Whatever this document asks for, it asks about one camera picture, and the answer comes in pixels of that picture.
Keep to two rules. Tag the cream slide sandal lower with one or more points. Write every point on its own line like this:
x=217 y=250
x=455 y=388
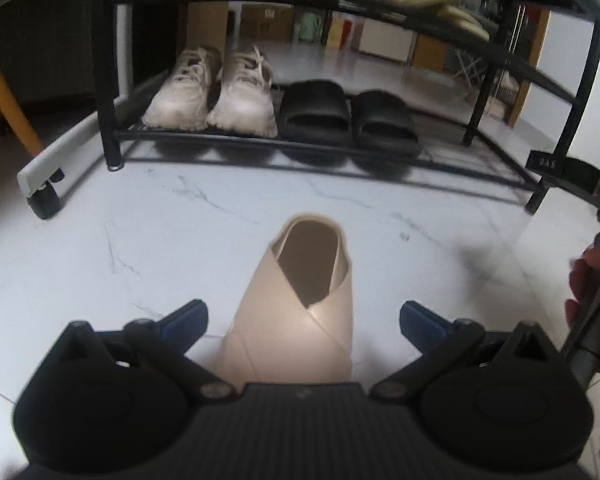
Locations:
x=463 y=20

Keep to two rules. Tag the wooden chair leg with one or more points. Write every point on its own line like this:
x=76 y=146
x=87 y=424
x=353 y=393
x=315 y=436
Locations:
x=17 y=120

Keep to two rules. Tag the beige crossover slipper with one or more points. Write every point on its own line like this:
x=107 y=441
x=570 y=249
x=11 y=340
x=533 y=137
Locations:
x=294 y=324

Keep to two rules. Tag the person right hand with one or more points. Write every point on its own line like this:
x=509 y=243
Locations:
x=581 y=351

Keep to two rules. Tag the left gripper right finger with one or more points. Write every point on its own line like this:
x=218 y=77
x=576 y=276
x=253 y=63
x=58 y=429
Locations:
x=441 y=344

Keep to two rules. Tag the left beige chunky sneaker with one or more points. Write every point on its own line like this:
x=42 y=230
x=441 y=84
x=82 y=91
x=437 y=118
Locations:
x=181 y=103

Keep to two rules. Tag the left black slide sandal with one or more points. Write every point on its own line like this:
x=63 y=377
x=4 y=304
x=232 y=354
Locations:
x=315 y=112

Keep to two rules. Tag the beige chunky sneaker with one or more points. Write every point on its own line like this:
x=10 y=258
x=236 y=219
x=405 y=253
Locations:
x=181 y=103
x=245 y=103

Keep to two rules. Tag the black metal shoe rack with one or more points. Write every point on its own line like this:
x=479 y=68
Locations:
x=383 y=11

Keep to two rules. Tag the right black slide sandal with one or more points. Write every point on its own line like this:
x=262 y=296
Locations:
x=383 y=122

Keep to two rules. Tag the right beige chunky sneaker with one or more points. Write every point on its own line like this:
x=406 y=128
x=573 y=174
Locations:
x=245 y=103

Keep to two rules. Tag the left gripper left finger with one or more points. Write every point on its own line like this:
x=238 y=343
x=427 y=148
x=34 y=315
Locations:
x=163 y=345

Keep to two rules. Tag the black slide sandal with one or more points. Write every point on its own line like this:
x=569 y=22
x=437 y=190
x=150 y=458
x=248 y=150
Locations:
x=383 y=122
x=315 y=112

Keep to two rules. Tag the grey caster leg with wheel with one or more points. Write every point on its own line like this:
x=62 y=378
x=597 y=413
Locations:
x=67 y=124

